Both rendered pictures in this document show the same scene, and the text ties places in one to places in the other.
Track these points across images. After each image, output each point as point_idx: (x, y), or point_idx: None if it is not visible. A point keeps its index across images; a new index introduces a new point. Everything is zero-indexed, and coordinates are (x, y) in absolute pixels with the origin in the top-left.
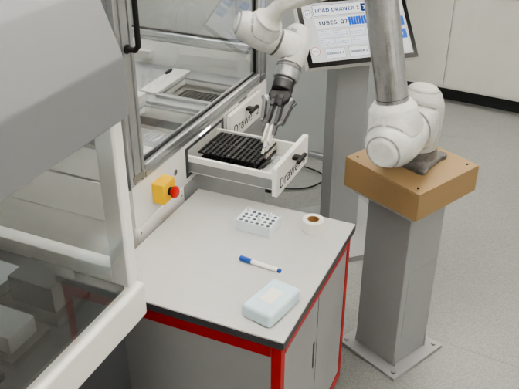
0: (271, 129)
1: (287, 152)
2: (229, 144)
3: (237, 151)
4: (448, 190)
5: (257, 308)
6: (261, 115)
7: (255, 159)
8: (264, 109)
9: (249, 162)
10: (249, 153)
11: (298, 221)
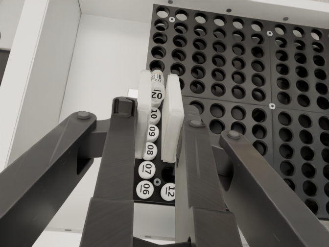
0: (139, 95)
1: (33, 35)
2: (309, 114)
3: (255, 70)
4: None
5: None
6: (252, 151)
7: (168, 29)
8: (255, 180)
9: (182, 9)
10: (206, 61)
11: (20, 11)
